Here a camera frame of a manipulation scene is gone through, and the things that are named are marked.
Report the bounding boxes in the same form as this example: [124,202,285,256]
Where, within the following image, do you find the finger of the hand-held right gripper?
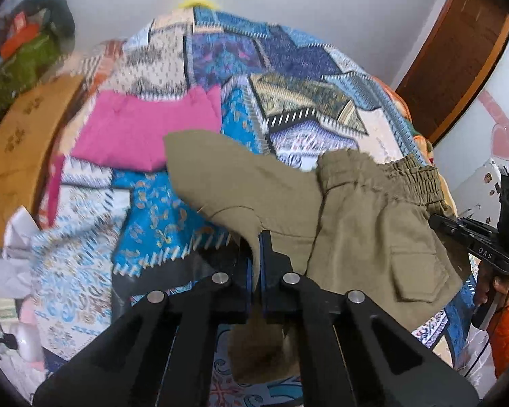
[458,216,501,238]
[428,214,482,259]

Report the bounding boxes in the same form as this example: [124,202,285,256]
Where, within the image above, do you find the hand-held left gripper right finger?
[259,230,480,407]

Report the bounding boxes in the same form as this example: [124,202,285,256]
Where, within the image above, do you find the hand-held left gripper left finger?
[33,237,257,407]

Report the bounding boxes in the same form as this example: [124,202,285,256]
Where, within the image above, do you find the khaki pants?
[163,129,463,384]

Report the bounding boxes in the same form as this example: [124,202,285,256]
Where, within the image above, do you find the person's right hand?
[473,277,509,318]

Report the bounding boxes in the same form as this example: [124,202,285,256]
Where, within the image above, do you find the brown wooden door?
[392,0,509,147]

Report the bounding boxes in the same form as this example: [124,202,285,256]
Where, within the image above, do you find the pink garment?
[46,85,222,226]

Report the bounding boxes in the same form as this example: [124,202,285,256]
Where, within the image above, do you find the white papers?
[2,206,43,302]

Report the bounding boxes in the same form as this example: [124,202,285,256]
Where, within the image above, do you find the patchwork blanket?
[30,6,484,407]

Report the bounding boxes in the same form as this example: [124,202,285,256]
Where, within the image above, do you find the wooden lap desk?
[0,74,86,249]

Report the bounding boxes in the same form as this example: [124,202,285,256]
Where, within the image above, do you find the orange striped cloth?
[80,40,128,90]

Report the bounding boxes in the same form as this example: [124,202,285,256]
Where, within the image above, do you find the green storage bag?
[0,34,62,115]

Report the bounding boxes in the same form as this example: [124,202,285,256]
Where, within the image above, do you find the orange box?
[0,23,41,58]

